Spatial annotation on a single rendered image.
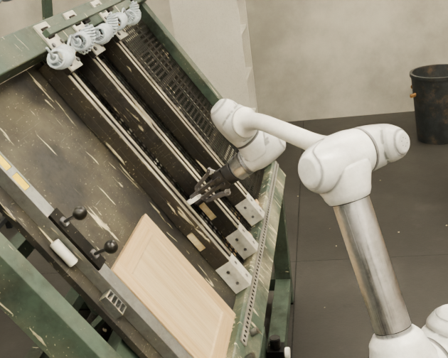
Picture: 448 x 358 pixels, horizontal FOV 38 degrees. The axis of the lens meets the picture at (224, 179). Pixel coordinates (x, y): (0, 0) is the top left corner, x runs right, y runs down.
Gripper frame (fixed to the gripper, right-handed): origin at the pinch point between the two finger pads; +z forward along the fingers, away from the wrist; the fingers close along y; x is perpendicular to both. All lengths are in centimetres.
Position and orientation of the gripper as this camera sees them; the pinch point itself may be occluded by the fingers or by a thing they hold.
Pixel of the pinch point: (192, 199)
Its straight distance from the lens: 239.4
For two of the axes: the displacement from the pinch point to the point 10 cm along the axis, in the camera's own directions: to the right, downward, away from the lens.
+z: -7.6, 5.4, 3.6
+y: -6.3, -7.5, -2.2
